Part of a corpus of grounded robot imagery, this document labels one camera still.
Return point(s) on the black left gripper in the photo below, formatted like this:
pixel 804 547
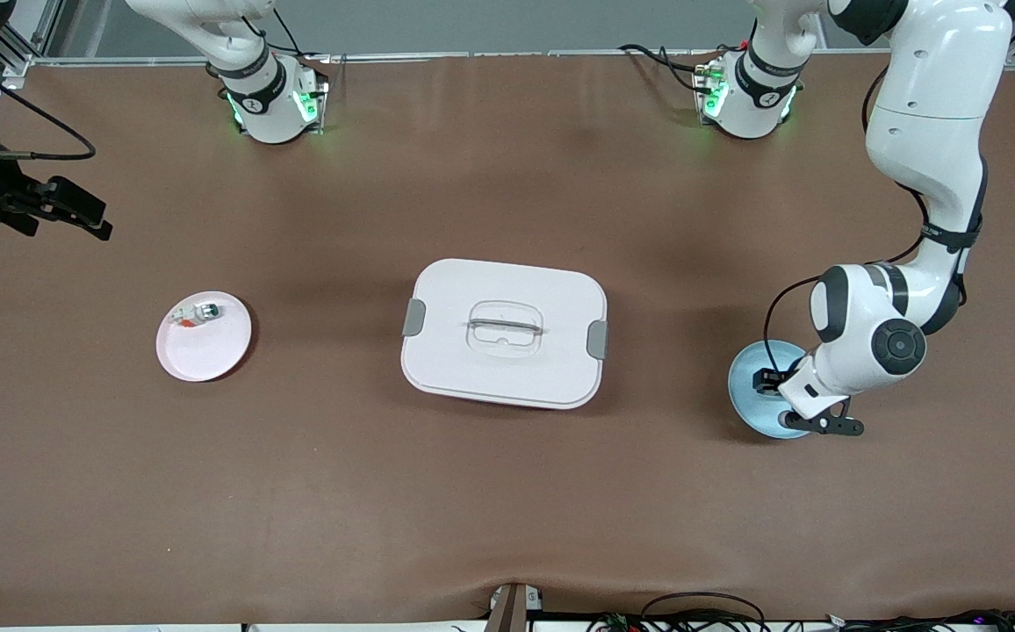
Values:
pixel 772 381

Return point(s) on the light blue round plate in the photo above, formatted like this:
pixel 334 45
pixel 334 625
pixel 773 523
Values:
pixel 749 404

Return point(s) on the small white toy car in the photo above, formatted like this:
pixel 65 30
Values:
pixel 206 310

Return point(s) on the grey box latch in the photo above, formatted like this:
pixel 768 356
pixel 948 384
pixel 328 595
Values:
pixel 413 317
pixel 597 340

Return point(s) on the pale pink round plate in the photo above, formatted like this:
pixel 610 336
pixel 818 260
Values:
pixel 205 355

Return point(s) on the brown table mat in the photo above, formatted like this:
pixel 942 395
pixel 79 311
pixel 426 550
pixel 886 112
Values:
pixel 507 509

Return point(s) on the white lidded storage box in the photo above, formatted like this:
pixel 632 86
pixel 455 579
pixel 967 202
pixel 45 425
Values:
pixel 472 373

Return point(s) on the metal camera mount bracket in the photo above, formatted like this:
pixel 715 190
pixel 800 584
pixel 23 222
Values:
pixel 512 610

